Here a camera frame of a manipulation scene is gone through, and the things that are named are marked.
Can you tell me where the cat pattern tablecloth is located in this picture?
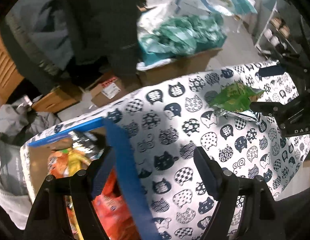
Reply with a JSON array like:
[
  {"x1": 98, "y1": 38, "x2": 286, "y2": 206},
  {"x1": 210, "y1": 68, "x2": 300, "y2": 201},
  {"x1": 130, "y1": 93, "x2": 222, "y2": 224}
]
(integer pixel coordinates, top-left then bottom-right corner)
[{"x1": 19, "y1": 60, "x2": 310, "y2": 240}]

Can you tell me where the large orange snack bag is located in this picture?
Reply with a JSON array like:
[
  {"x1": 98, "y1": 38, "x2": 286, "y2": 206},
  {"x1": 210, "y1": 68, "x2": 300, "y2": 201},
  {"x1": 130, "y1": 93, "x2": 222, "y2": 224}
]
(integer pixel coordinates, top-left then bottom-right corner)
[{"x1": 92, "y1": 170, "x2": 140, "y2": 240}]

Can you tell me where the shoe rack with shoes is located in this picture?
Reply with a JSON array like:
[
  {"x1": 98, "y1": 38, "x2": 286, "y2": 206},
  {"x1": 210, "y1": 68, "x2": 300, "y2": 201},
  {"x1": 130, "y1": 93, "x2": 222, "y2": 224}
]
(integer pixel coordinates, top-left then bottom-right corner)
[{"x1": 255, "y1": 0, "x2": 299, "y2": 58}]

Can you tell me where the green pea snack bag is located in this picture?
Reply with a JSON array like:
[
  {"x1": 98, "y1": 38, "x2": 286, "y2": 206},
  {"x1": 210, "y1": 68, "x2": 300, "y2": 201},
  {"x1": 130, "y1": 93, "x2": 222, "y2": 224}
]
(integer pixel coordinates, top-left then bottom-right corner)
[{"x1": 210, "y1": 82, "x2": 264, "y2": 125}]

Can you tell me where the orange green rice cracker bag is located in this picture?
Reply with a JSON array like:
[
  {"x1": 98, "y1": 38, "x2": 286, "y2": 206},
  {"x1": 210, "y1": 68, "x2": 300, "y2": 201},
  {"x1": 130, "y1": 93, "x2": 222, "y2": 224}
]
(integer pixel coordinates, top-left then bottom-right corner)
[{"x1": 47, "y1": 147, "x2": 76, "y2": 179}]

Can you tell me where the small cardboard shipping box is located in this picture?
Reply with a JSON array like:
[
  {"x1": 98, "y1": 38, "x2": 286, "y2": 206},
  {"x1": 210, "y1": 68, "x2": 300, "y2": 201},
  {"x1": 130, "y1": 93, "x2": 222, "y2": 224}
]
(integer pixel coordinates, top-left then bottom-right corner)
[{"x1": 90, "y1": 75, "x2": 141, "y2": 107}]

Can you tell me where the wooden louvered door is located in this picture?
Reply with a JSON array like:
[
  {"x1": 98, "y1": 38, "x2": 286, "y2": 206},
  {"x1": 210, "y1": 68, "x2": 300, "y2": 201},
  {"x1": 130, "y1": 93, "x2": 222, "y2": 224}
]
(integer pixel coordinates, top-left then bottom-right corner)
[{"x1": 0, "y1": 35, "x2": 24, "y2": 107}]

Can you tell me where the blue cardboard box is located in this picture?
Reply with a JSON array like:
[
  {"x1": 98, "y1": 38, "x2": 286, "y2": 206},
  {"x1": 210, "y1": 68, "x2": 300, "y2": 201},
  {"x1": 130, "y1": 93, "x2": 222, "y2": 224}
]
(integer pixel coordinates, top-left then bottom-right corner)
[{"x1": 27, "y1": 116, "x2": 161, "y2": 240}]

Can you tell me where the grey hanging jacket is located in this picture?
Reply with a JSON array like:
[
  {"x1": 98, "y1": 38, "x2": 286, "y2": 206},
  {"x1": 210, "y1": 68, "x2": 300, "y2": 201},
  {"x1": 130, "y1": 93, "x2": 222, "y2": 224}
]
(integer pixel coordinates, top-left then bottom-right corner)
[{"x1": 0, "y1": 0, "x2": 73, "y2": 80}]

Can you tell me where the teal box with wrappers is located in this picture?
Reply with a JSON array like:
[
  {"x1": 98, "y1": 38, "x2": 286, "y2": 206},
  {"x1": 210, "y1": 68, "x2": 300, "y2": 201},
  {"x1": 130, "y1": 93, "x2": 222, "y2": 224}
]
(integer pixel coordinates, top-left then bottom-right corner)
[{"x1": 136, "y1": 13, "x2": 227, "y2": 86}]

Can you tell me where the wooden crate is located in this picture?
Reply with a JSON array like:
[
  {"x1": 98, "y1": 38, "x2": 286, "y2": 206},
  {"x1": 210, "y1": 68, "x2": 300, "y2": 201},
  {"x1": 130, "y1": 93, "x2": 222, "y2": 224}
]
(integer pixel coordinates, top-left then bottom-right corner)
[{"x1": 31, "y1": 88, "x2": 78, "y2": 113}]

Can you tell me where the black snack bag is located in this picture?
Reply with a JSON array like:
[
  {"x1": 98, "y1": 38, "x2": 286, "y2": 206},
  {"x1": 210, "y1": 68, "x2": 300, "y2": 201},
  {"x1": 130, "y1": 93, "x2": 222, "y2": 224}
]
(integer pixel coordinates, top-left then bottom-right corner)
[{"x1": 68, "y1": 131, "x2": 104, "y2": 158}]

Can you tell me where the grey hoodie pile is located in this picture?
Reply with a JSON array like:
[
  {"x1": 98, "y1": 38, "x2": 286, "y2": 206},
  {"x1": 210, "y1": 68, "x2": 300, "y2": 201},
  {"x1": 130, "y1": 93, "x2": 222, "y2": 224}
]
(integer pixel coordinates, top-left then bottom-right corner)
[{"x1": 0, "y1": 101, "x2": 60, "y2": 230}]

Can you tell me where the yellow cracker pack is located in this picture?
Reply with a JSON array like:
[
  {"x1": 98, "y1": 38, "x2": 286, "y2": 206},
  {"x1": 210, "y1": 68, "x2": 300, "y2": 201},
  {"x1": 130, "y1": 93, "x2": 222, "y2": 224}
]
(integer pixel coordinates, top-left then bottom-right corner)
[{"x1": 67, "y1": 149, "x2": 91, "y2": 176}]

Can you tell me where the black hanging coat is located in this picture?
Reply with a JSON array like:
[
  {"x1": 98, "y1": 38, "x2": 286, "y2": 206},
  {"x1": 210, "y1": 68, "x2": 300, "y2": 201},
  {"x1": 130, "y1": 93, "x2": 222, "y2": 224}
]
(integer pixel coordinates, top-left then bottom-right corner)
[{"x1": 62, "y1": 0, "x2": 140, "y2": 77}]

